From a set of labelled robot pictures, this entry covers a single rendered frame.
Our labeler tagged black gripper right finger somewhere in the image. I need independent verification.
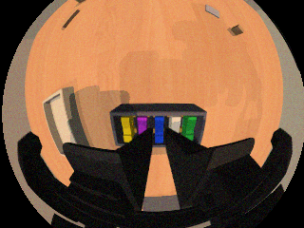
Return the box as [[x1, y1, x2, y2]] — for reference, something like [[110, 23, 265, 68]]
[[164, 128, 255, 209]]

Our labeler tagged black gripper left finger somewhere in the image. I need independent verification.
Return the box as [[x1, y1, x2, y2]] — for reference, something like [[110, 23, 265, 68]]
[[62, 128, 153, 210]]

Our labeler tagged white fuse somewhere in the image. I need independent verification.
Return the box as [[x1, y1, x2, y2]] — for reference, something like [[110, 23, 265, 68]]
[[168, 115, 181, 133]]

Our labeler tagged purple fuse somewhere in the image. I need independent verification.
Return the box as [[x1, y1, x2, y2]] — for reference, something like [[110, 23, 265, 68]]
[[138, 115, 148, 134]]

